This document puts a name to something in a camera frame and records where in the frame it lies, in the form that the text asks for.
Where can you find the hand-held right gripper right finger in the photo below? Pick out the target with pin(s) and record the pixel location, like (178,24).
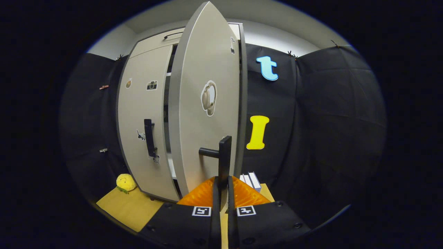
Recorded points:
(232,224)

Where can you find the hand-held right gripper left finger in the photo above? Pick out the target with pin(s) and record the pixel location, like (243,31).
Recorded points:
(216,221)

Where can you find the beige cabinet door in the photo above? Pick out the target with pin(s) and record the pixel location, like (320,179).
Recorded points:
(138,114)
(193,138)

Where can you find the beige double-door shoe cabinet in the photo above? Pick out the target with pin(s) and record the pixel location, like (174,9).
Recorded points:
(243,103)

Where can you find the beige cabinet drawer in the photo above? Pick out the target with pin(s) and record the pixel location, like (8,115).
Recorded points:
(152,43)

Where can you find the white cardboard box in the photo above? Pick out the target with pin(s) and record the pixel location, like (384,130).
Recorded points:
(254,180)

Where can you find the yellow plush toy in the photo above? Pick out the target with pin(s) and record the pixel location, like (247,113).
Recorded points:
(126,182)

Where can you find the black backdrop cloth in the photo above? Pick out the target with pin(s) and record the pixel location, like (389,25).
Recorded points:
(328,121)

